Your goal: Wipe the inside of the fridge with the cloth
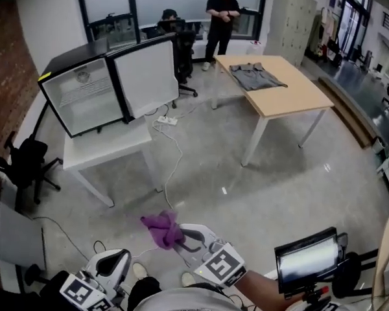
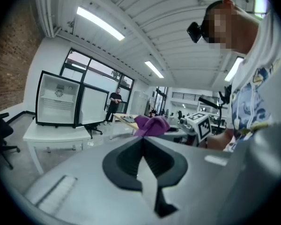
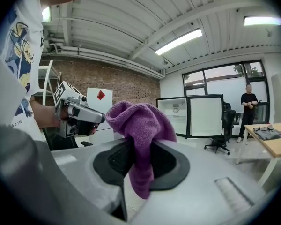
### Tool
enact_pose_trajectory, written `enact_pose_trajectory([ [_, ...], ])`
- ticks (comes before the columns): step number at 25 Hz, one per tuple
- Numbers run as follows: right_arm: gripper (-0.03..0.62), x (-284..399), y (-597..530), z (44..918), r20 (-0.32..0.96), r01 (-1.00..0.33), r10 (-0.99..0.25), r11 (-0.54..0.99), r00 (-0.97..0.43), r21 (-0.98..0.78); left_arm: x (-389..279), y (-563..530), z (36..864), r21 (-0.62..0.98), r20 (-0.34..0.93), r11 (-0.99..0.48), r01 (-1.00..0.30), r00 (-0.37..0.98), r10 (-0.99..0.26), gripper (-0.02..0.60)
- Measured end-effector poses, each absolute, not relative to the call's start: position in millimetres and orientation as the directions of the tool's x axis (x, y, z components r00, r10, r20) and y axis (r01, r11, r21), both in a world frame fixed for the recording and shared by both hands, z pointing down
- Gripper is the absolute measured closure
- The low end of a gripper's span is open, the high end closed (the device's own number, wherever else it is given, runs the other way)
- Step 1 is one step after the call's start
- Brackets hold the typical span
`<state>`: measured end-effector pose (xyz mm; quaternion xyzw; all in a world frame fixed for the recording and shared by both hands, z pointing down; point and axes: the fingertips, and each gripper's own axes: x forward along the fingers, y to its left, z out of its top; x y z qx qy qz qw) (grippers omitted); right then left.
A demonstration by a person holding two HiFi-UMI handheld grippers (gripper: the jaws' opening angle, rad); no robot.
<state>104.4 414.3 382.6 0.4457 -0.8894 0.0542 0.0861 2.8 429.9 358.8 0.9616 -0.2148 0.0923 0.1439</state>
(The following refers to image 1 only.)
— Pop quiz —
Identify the grey metal locker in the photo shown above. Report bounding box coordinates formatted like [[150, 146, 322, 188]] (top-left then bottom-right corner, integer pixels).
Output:
[[265, 0, 318, 67]]

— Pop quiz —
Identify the black chest-mounted monitor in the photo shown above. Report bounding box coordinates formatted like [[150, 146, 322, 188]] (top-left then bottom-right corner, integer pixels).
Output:
[[274, 227, 349, 299]]

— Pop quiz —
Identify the person's right forearm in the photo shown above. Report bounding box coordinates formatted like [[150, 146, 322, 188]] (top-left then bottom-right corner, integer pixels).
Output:
[[238, 269, 299, 311]]

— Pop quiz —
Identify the black stool base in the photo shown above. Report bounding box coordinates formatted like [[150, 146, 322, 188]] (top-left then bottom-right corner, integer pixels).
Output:
[[332, 249, 380, 297]]

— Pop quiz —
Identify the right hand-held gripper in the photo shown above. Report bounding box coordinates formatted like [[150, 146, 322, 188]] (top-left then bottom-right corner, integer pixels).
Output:
[[172, 224, 247, 288]]

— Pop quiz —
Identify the white table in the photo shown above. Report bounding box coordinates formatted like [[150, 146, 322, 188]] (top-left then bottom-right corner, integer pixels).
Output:
[[62, 115, 165, 209]]

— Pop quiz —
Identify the wooden step platform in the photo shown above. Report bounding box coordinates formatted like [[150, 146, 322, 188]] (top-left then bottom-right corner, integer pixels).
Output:
[[317, 75, 379, 149]]

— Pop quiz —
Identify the person's left shoe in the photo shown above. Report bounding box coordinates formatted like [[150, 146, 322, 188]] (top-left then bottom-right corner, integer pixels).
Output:
[[132, 262, 149, 280]]

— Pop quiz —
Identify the light wooden chair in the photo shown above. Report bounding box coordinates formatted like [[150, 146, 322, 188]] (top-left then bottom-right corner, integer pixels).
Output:
[[372, 209, 389, 311]]

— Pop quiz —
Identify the thin grey floor cable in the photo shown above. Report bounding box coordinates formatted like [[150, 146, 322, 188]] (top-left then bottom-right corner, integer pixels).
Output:
[[32, 217, 91, 262]]

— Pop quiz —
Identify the clothes rack with garments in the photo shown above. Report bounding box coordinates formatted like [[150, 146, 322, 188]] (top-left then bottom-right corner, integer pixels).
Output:
[[306, 6, 342, 67]]

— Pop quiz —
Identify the person's left leg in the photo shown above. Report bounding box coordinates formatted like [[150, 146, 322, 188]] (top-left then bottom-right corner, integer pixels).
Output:
[[128, 276, 163, 311]]

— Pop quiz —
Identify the white wire shelf rack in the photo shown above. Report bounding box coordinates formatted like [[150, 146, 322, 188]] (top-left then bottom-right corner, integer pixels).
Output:
[[58, 78, 113, 108]]

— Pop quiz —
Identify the white low cabinet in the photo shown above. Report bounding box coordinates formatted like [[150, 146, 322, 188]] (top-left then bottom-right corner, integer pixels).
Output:
[[0, 259, 23, 294]]

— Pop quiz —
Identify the grey cabinet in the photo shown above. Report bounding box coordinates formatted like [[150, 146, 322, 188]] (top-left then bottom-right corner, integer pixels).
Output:
[[0, 191, 47, 270]]

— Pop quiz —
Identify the purple cleaning cloth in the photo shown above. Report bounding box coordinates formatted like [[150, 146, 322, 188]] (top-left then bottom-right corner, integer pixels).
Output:
[[139, 209, 186, 251]]

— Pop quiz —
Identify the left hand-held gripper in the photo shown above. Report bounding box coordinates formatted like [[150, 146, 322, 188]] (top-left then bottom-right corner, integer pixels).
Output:
[[60, 248, 132, 311]]

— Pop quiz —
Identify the person's right shoe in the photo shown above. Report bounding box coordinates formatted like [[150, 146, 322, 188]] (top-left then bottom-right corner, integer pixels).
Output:
[[180, 271, 197, 288]]

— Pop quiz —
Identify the person's white printed shirt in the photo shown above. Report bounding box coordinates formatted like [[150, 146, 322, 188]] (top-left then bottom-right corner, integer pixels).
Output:
[[139, 286, 234, 311]]

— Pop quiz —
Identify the white power cable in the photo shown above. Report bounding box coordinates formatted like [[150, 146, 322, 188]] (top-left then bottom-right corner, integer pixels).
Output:
[[151, 121, 184, 212]]

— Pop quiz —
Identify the white red-print box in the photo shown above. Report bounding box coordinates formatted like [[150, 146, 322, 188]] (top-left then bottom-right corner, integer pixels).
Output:
[[246, 40, 263, 56]]

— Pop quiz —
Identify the black mini fridge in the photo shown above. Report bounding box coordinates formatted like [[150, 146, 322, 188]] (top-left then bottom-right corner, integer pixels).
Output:
[[38, 32, 180, 139]]

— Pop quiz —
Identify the grey shirt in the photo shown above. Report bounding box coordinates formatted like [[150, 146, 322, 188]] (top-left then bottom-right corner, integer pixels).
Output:
[[229, 62, 289, 92]]

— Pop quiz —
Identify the black mesh office chair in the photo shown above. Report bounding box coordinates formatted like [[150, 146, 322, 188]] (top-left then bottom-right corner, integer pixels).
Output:
[[0, 130, 63, 213]]

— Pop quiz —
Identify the black monitor mount, red button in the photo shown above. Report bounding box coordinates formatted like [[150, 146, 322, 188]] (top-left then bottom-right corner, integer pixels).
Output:
[[291, 285, 333, 311]]

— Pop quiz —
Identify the person's shoe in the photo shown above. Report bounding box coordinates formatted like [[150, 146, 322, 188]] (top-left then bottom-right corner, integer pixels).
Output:
[[180, 271, 197, 288], [132, 262, 149, 280]]

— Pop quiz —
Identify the light wooden table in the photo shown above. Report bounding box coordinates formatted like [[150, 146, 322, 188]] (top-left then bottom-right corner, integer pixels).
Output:
[[212, 54, 335, 167]]

